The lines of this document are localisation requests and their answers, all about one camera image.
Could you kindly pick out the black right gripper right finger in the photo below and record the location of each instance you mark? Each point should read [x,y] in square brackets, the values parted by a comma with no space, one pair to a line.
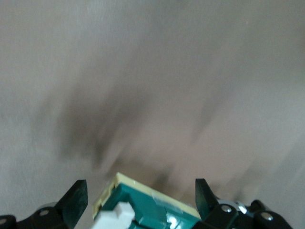
[207,202]

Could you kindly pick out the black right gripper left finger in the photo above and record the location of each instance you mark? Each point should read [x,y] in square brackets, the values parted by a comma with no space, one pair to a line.
[71,205]

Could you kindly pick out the green load switch cream base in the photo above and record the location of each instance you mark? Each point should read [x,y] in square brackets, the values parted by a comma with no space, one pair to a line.
[147,202]

